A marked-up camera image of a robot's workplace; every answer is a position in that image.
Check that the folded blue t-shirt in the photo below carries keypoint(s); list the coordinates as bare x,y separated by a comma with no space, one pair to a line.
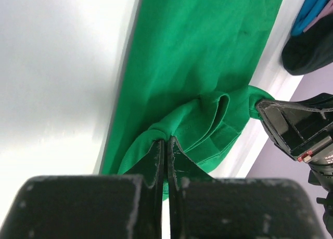
308,12

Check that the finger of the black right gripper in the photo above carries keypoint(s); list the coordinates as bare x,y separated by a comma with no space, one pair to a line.
278,119

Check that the green t-shirt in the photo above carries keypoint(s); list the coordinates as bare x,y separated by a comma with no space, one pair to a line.
187,76

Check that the folded black t-shirt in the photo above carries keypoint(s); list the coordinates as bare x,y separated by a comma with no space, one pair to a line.
310,50

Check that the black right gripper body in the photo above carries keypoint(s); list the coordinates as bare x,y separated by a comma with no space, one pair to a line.
322,166

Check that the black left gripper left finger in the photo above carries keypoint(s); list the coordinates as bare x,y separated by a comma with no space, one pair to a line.
91,206

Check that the folded pink t-shirt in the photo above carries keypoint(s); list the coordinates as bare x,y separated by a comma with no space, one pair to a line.
327,10

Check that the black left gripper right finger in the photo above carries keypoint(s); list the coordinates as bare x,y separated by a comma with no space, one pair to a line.
204,207

